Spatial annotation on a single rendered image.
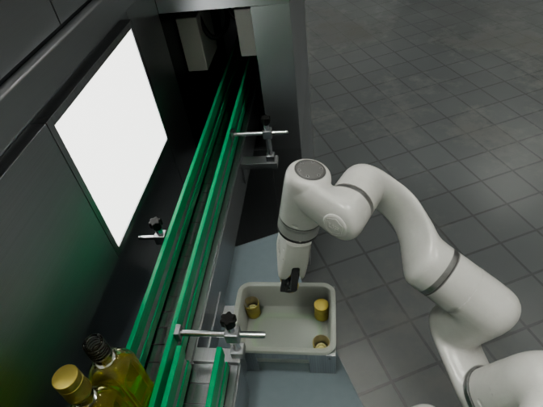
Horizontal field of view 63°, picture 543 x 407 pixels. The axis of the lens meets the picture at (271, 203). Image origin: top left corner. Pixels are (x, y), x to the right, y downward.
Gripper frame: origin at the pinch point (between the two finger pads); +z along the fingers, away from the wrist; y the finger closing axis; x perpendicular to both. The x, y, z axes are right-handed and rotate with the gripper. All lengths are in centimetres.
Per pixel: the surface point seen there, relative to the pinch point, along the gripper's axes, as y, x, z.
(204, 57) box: -86, -22, -2
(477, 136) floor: -160, 136, 76
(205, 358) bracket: 13.1, -15.9, 9.4
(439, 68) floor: -250, 141, 79
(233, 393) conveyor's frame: 20.1, -10.4, 8.6
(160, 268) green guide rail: -5.0, -26.6, 5.1
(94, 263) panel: -0.4, -37.8, -2.3
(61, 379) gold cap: 27.9, -32.5, -16.1
